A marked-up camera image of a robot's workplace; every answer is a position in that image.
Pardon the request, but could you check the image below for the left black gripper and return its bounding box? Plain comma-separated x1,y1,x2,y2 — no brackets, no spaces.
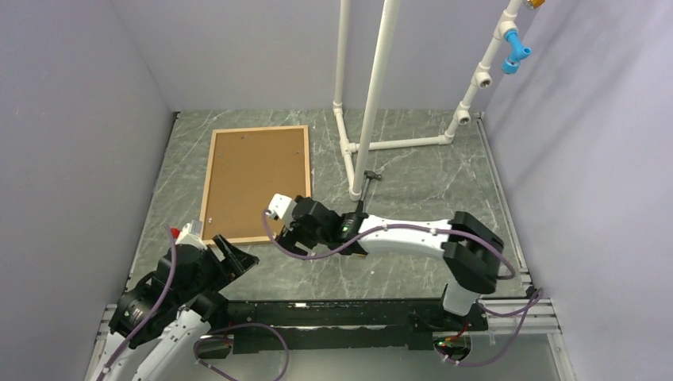
175,233,258,305

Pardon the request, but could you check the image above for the wooden picture frame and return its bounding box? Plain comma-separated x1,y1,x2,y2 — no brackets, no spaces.
199,125,311,244

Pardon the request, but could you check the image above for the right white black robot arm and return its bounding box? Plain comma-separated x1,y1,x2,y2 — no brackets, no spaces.
267,194,504,329

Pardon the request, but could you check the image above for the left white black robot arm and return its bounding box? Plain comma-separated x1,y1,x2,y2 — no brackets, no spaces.
93,229,260,380

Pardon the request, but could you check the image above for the white PVC pipe structure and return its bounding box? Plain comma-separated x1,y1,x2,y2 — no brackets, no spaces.
333,1,525,201

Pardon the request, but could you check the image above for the blue pipe fitting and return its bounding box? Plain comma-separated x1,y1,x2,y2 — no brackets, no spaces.
502,29,533,75

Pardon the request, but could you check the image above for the yellow pipe cap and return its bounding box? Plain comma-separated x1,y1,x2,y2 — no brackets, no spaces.
525,0,545,10

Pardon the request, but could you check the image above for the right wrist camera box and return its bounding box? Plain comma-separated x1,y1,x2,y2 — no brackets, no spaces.
266,194,297,226

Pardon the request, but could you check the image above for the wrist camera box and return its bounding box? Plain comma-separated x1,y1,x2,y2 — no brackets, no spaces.
266,194,297,226
175,220,207,250

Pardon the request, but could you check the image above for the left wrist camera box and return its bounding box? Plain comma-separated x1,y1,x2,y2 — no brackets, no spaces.
175,220,207,250

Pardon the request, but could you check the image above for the black handle hammer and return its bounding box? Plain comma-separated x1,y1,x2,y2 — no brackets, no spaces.
356,170,382,214

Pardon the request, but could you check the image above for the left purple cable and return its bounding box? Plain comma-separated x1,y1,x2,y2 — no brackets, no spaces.
89,225,290,381

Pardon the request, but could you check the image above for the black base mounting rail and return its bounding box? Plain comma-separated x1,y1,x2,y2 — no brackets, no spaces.
210,298,488,354

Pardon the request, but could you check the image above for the aluminium extrusion rail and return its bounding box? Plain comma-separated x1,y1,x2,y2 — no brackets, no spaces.
481,298,561,335

